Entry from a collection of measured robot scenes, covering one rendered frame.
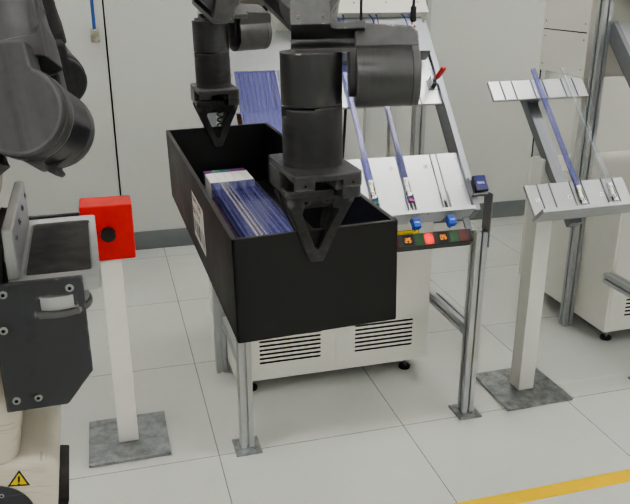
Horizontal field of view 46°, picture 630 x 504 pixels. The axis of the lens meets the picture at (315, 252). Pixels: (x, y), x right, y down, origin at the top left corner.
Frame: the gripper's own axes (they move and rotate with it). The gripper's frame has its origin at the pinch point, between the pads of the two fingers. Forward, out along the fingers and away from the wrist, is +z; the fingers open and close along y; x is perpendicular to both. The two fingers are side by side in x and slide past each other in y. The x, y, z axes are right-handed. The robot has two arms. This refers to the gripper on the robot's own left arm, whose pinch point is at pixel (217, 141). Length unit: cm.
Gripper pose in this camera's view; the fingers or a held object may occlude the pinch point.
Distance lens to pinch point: 127.6
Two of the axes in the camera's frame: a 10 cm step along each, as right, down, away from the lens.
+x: -9.6, 1.2, -2.6
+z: 0.2, 9.3, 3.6
